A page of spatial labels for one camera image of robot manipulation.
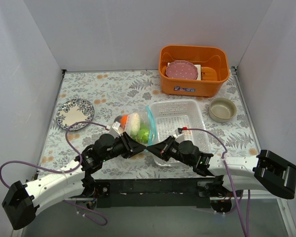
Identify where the orange tangerine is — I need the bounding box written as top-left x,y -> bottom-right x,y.
120,115 -> 128,127

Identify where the green bell pepper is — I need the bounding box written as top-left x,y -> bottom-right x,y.
136,128 -> 150,144

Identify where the white radish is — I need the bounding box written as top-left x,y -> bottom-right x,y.
125,113 -> 141,135

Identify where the clear zip top bag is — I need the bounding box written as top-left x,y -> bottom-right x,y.
113,106 -> 157,146

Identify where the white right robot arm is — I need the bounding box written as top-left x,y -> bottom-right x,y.
147,136 -> 296,199

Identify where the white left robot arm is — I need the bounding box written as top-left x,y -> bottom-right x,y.
2,133 -> 146,230

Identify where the white plastic basket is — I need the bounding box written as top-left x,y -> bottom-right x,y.
149,99 -> 212,167

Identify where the black base bar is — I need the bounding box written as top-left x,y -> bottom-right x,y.
66,177 -> 240,209

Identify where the blue floral plate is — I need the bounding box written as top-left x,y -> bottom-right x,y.
56,98 -> 95,130

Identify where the floral tablecloth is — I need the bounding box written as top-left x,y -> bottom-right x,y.
39,70 -> 259,179

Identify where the beige ceramic bowl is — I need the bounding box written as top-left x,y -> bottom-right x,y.
208,98 -> 237,123

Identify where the orange soap dish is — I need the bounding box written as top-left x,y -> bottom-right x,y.
201,66 -> 218,81

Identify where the orange plastic tub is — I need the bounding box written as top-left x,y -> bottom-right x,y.
158,45 -> 229,97

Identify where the pink dotted plate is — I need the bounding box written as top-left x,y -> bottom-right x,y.
165,60 -> 199,80

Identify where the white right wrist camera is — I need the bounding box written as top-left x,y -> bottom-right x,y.
173,127 -> 185,143

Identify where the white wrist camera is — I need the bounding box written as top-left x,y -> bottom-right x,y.
173,127 -> 185,143
106,121 -> 124,138

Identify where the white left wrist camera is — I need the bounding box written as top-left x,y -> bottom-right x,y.
106,121 -> 124,138

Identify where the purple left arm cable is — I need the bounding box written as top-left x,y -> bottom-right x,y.
0,121 -> 112,226

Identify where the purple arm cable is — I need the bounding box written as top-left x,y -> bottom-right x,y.
186,127 -> 251,237
0,121 -> 112,226

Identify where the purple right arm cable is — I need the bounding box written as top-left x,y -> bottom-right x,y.
186,127 -> 251,237

